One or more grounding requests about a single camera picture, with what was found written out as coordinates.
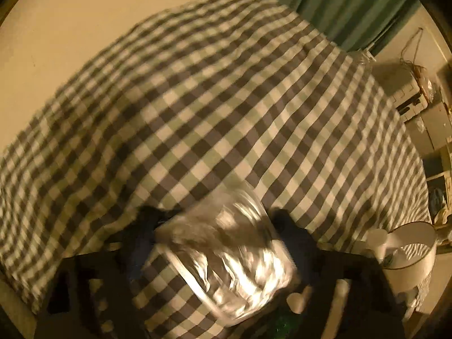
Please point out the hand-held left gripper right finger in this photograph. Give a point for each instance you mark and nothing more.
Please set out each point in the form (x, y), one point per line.
(286, 229)

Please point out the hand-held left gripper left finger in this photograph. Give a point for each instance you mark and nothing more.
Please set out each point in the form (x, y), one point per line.
(139, 254)

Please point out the clear shiny plastic bag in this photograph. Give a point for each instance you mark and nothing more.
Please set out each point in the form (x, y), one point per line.
(229, 250)

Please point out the grey white checked blanket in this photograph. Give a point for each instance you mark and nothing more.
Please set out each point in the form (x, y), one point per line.
(212, 95)

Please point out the white suitcase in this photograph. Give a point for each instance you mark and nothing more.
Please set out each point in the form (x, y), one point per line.
(409, 99)

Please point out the clear large water bottle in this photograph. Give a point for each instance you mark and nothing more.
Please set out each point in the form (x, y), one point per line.
(363, 58)

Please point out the wide green curtain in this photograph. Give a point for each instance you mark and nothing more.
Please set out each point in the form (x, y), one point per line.
(353, 3)

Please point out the cream mattress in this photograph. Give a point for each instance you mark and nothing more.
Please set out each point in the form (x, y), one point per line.
(70, 24)

